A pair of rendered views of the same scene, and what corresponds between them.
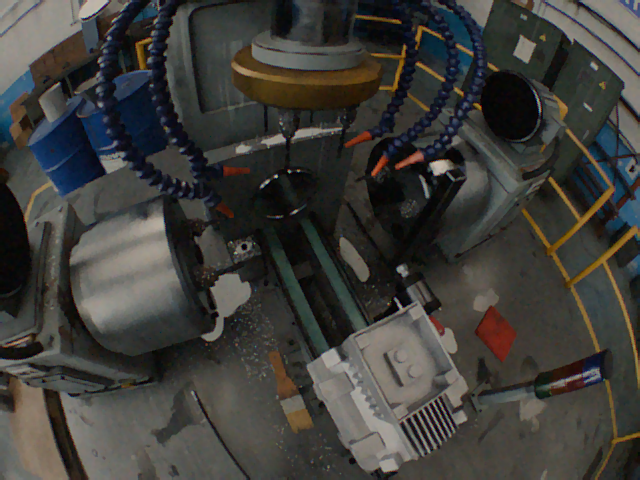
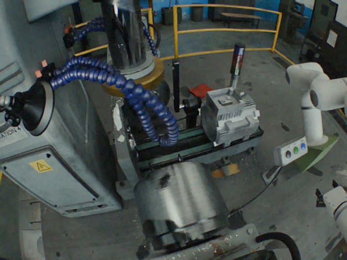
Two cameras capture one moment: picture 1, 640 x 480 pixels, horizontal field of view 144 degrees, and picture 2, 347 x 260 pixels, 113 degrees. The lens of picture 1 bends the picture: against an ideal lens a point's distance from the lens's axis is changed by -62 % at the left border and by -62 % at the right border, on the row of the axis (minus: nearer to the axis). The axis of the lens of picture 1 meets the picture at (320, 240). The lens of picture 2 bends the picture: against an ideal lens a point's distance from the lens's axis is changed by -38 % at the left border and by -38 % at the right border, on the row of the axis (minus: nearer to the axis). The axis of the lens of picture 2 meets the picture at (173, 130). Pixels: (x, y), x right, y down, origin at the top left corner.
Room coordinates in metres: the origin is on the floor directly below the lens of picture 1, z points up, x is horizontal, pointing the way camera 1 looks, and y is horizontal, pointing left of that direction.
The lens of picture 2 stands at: (0.08, 0.42, 1.58)
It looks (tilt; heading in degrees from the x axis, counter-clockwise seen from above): 50 degrees down; 289
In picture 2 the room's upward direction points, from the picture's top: 2 degrees counter-clockwise
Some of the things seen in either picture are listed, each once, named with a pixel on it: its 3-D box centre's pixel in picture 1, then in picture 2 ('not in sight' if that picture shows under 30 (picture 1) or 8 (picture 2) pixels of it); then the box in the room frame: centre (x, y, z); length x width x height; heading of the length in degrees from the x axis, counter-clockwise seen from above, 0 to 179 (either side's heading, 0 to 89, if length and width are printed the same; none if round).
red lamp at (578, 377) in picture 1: (580, 374); (238, 56); (0.01, -0.52, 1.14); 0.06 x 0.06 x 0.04
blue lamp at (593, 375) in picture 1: (597, 368); (239, 49); (0.01, -0.52, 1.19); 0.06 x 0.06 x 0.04
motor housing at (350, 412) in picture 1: (387, 391); (229, 118); (0.02, -0.15, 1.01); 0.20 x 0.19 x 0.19; 34
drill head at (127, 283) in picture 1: (125, 284); (186, 223); (0.09, 0.33, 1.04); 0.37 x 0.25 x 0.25; 124
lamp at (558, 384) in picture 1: (564, 379); (236, 63); (0.01, -0.52, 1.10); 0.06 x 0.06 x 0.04
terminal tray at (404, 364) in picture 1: (398, 364); (224, 103); (0.05, -0.13, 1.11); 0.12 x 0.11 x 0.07; 34
